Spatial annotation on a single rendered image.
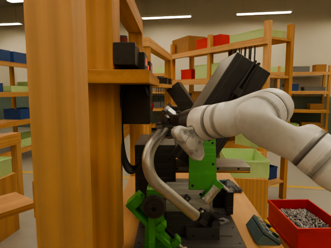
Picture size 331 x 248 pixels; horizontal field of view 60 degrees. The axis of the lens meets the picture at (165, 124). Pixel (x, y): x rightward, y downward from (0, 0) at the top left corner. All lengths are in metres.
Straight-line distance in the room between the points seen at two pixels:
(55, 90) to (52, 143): 0.10
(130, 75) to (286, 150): 0.51
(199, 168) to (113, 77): 0.57
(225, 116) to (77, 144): 0.29
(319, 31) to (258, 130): 10.34
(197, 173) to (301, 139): 0.79
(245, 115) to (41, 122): 0.37
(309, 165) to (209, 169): 0.79
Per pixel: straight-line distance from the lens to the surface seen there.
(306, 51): 10.59
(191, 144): 0.59
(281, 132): 0.47
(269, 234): 1.21
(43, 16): 0.60
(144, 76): 0.84
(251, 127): 0.47
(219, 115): 0.54
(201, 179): 1.22
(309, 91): 9.95
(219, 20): 10.37
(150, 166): 0.71
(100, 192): 1.01
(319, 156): 0.47
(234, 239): 1.23
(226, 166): 1.36
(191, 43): 5.10
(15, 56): 6.64
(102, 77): 0.85
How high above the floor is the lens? 1.48
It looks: 7 degrees down
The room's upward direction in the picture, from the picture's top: straight up
